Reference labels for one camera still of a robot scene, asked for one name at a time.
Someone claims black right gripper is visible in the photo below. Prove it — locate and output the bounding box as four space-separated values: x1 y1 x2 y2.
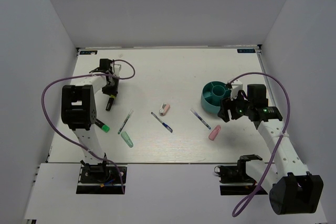
217 89 253 123

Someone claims black yellow highlighter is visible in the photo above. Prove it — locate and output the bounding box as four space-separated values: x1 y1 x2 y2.
106 95 116 111

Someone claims black green highlighter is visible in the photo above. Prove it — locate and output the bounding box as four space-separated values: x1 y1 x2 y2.
95 119 110 133

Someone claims pink white small stapler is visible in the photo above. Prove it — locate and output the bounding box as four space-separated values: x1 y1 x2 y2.
159 103 170 116

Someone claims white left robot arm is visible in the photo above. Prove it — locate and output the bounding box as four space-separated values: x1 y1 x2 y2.
61 59 121 182

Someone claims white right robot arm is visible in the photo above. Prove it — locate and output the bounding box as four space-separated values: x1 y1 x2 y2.
215 81 323 215

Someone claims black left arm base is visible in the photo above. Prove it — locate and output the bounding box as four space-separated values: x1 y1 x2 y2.
76 166 127 195

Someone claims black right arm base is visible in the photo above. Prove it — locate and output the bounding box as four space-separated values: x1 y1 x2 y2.
214 165 257 196

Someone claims teal round divided organizer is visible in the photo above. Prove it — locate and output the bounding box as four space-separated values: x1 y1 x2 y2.
201 81 231 114

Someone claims pink correction pen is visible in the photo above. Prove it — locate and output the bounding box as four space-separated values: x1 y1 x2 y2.
208 125 221 141

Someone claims blue clear gel pen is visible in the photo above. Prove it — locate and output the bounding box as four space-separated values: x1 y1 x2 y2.
190 109 212 130

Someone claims green clear gel pen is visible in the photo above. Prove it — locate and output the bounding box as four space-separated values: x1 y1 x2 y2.
118 109 134 135

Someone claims left corner label sticker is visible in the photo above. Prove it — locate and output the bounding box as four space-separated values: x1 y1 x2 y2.
79 50 98 55

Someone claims corner label sticker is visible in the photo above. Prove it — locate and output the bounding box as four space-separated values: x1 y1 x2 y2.
79 50 98 55
237 48 256 54

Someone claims mint green correction pen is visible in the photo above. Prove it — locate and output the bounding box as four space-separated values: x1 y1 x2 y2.
120 131 134 148

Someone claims right corner label sticker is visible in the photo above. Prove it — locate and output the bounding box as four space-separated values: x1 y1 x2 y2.
237 48 256 54

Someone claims blue clear ballpoint pen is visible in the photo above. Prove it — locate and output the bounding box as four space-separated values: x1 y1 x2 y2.
151 112 173 133

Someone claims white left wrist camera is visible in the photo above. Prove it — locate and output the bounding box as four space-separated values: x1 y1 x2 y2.
111 61 121 77

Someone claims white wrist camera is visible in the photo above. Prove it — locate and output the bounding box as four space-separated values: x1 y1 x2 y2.
227 79 243 100
111 61 121 77

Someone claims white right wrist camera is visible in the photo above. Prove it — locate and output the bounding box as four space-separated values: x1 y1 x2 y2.
227 79 243 100

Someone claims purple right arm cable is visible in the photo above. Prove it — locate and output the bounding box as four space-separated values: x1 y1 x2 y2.
226 71 291 218

